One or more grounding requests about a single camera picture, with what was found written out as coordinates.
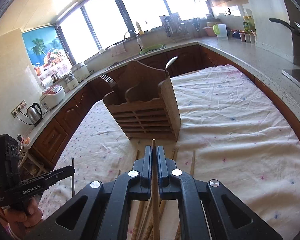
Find silver metal spoon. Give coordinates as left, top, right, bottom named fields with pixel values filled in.
left=165, top=56, right=178, bottom=73

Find cooking oil bottle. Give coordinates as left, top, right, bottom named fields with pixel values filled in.
left=243, top=16, right=255, bottom=33

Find pink plastic basin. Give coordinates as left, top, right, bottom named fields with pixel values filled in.
left=203, top=27, right=216, bottom=36

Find black wok with lid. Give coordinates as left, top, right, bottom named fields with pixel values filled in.
left=269, top=18, right=300, bottom=37

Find floral white tablecloth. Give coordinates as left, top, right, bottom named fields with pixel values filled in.
left=39, top=66, right=300, bottom=239

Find small white blender appliance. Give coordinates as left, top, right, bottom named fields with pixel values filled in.
left=65, top=72, right=79, bottom=90

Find wooden utensil holder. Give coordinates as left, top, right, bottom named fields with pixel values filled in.
left=103, top=60, right=181, bottom=141

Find lower dark wooden cabinets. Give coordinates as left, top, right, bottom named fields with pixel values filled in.
left=29, top=61, right=300, bottom=168

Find green colander basin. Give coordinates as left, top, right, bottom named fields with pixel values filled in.
left=139, top=44, right=165, bottom=55

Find person's left hand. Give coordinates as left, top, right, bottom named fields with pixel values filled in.
left=4, top=197, right=43, bottom=231

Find green white cutting board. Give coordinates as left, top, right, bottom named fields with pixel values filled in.
left=213, top=24, right=228, bottom=39

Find wooden chopstick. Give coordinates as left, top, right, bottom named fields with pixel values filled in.
left=190, top=150, right=196, bottom=176

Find dish drying rack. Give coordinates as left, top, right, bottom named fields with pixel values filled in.
left=160, top=12, right=191, bottom=42

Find steel electric kettle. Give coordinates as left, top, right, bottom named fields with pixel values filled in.
left=26, top=102, right=43, bottom=126

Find sink faucet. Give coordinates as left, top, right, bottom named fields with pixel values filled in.
left=123, top=30, right=143, bottom=51

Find white rice cooker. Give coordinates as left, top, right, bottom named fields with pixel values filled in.
left=39, top=85, right=65, bottom=111

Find pink hanging dishcloth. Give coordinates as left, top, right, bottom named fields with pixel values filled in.
left=109, top=43, right=126, bottom=57

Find yellow dish soap bottle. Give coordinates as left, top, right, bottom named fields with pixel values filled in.
left=136, top=22, right=144, bottom=35

